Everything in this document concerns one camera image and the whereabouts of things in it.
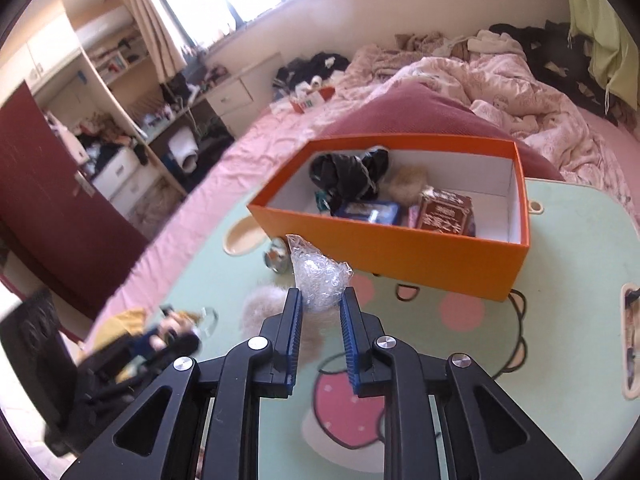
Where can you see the orange cardboard box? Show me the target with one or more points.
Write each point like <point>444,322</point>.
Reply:
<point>425,265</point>

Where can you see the maroon door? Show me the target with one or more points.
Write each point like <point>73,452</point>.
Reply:
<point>55,200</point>

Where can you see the black jacket pile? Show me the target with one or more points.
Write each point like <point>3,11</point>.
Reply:
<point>555,60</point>

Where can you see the rolled white paper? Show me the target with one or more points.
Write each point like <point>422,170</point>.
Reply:
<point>184,152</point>

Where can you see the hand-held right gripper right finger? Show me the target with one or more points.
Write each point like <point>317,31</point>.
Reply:
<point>350,340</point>

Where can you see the cream wall shelf unit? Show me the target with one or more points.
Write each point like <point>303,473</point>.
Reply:
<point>50,45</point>

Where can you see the yellow pillow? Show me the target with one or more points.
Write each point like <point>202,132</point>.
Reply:
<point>120,325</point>

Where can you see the black plastic bag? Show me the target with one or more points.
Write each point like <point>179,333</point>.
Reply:
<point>340,172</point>

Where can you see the light green hanging cloth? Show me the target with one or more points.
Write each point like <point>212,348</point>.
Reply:
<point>600,35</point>

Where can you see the black striped clothes pile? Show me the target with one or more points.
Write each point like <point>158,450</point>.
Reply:
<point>310,67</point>

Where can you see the brown knit cloth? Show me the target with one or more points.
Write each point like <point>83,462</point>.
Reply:
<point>420,42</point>

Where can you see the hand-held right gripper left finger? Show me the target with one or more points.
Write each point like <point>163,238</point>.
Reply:
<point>296,330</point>

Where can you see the brown fur pompom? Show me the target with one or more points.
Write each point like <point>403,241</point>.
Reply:
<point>405,185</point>

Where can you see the crinkled clear plastic bag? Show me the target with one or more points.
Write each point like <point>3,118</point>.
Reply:
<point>317,275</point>

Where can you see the blue square tin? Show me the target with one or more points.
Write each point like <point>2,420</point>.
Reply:
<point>370,211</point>

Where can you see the green cartoon print desktop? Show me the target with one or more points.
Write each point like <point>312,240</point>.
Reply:
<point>565,270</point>

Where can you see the round metal tin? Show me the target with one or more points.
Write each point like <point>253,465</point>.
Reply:
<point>276,257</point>

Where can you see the cream drawer cabinet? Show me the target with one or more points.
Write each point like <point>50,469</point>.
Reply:
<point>240,95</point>

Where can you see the white drawer unit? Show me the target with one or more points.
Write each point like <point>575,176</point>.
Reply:
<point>125,180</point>

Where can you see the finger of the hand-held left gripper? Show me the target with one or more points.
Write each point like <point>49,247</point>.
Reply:
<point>170,347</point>

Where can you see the brown card box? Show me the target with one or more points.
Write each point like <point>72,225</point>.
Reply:
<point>445,215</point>

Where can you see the white garment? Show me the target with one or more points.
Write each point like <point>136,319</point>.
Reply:
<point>495,42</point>

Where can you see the black case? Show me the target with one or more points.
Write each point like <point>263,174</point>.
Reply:
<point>35,355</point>

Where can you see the small orange box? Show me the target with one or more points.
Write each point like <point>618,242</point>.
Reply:
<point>312,101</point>

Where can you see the pink cartoon print quilt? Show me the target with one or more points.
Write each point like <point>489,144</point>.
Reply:
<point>525,100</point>

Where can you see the beige curtain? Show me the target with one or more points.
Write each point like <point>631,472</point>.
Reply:
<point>150,20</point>

